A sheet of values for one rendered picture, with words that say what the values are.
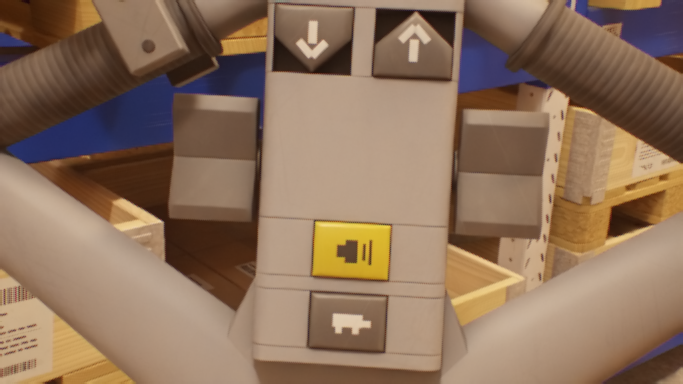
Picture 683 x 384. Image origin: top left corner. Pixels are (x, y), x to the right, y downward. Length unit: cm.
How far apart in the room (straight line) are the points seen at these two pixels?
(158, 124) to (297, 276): 89
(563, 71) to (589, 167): 162
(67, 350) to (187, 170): 86
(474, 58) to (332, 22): 131
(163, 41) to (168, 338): 14
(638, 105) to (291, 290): 18
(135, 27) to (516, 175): 19
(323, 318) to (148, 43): 15
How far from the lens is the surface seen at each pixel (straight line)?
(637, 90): 42
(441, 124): 40
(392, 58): 40
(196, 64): 47
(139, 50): 39
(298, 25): 40
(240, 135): 41
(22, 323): 121
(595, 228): 212
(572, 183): 207
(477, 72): 172
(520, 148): 41
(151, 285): 43
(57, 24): 121
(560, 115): 198
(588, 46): 42
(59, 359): 126
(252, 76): 135
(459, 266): 204
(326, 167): 40
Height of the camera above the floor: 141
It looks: 20 degrees down
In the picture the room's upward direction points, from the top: 3 degrees clockwise
